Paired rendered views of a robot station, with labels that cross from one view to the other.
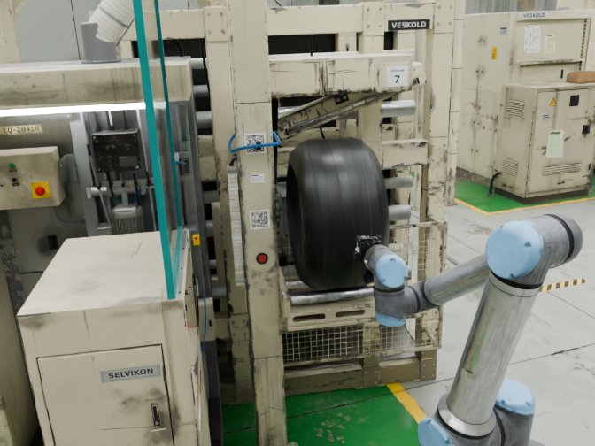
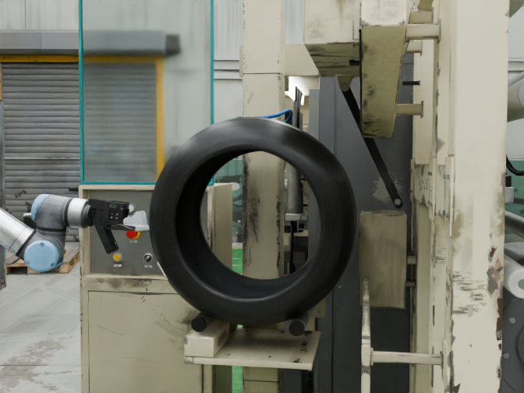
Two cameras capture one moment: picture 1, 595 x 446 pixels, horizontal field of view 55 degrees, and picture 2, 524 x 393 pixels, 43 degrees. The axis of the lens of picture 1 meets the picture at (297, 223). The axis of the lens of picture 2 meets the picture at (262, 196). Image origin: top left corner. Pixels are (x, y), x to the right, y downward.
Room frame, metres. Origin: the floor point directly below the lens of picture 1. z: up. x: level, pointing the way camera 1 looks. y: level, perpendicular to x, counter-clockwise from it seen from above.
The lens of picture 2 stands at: (2.79, -2.02, 1.36)
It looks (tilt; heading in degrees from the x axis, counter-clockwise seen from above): 3 degrees down; 107
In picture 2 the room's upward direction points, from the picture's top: straight up
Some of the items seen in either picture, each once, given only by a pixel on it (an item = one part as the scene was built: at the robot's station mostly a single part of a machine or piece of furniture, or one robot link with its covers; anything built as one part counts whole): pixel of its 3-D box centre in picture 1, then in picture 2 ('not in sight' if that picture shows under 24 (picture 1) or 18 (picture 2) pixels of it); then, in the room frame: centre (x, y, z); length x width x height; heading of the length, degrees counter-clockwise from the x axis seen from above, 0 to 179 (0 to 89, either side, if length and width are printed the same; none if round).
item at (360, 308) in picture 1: (330, 310); (213, 331); (2.03, -0.12, 0.84); 0.36 x 0.09 x 0.06; 98
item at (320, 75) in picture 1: (335, 74); (356, 37); (2.48, -0.18, 1.71); 0.61 x 0.25 x 0.15; 98
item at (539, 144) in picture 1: (546, 141); not in sight; (6.29, -2.81, 0.62); 0.91 x 0.58 x 1.25; 108
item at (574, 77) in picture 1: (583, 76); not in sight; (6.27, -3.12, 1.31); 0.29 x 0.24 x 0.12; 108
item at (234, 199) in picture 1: (236, 226); not in sight; (2.07, 0.23, 1.19); 0.05 x 0.04 x 0.48; 8
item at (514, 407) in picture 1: (502, 414); not in sight; (1.35, -0.56, 0.84); 0.17 x 0.15 x 0.18; 118
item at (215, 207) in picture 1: (223, 275); not in sight; (2.93, 0.42, 0.61); 0.33 x 0.06 x 0.86; 8
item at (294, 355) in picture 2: (323, 303); (256, 345); (2.17, -0.10, 0.80); 0.37 x 0.36 x 0.02; 8
